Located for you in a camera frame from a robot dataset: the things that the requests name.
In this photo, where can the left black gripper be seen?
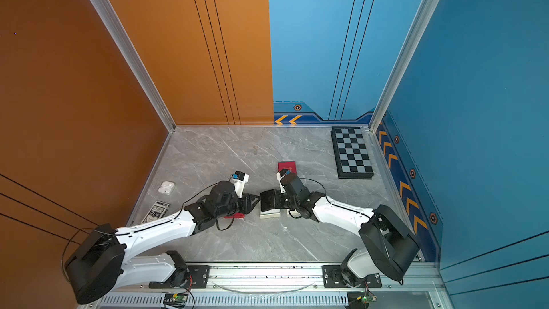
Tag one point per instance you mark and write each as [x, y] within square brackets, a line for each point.
[247, 199]

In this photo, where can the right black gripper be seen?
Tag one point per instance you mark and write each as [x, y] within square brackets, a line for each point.
[277, 199]

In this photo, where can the cream box base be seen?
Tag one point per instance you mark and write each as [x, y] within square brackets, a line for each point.
[273, 213]

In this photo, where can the red jewelry box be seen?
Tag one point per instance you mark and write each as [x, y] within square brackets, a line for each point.
[235, 216]

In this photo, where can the red jewelry box lid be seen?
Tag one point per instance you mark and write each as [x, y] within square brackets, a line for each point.
[287, 165]

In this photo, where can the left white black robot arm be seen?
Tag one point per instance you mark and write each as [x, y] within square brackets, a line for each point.
[113, 258]

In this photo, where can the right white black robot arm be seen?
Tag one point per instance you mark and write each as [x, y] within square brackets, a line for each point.
[389, 245]

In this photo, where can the black white chessboard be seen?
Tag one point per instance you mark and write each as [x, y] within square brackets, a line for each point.
[351, 155]

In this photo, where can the white earbuds case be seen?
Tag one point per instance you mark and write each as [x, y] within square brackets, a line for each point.
[166, 188]

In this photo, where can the right green circuit board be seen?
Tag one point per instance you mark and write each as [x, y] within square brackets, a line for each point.
[360, 300]

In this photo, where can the green circuit board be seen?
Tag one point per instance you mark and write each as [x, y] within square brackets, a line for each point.
[360, 300]
[175, 300]

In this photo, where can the left green circuit board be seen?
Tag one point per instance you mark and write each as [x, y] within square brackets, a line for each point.
[175, 300]

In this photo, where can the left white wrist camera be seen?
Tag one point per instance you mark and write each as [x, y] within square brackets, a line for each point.
[239, 179]

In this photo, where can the aluminium front rail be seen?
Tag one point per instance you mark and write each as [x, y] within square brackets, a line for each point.
[278, 277]

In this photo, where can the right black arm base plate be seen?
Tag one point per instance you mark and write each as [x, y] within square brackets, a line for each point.
[335, 277]

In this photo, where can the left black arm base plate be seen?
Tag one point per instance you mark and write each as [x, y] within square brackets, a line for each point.
[193, 275]

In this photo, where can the white vented cable duct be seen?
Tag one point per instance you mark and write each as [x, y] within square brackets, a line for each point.
[227, 300]

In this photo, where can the left aluminium corner post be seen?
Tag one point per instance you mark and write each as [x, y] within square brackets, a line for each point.
[114, 26]

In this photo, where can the aluminium corner post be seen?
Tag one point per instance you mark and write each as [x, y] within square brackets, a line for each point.
[114, 26]
[421, 20]

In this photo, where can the right aluminium corner post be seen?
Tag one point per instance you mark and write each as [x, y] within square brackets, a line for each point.
[421, 20]

